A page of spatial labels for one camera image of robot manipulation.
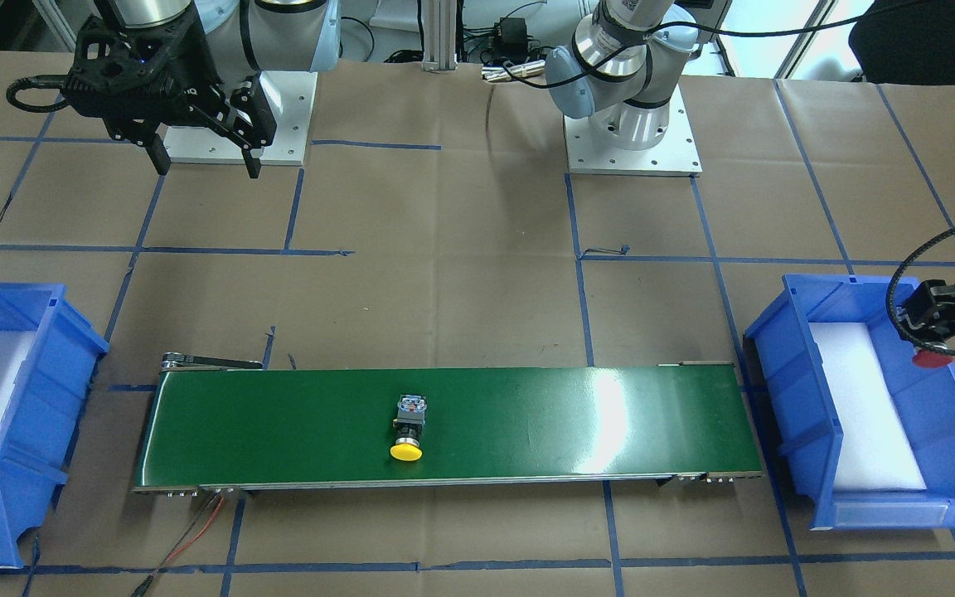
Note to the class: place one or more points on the aluminium frame post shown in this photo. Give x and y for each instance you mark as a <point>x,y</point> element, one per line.
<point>440,28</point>

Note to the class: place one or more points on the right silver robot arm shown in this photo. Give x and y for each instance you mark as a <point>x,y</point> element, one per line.
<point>244,37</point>

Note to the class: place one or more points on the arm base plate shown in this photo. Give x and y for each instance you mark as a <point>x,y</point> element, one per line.
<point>627,140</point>
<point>291,96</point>

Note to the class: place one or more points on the green conveyor belt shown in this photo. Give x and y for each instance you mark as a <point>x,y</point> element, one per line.
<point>308,429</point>

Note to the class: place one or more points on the black power adapter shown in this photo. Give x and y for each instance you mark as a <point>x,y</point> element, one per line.
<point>510,38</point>

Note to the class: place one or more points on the red push button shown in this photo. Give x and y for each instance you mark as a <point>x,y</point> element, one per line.
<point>931,360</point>

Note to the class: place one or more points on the blue plastic bin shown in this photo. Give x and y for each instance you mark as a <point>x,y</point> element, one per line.
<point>869,436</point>
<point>48,353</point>

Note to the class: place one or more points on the yellow push button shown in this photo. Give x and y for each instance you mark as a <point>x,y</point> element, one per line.
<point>409,423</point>

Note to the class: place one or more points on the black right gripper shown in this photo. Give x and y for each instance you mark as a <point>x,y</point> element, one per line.
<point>193,60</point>

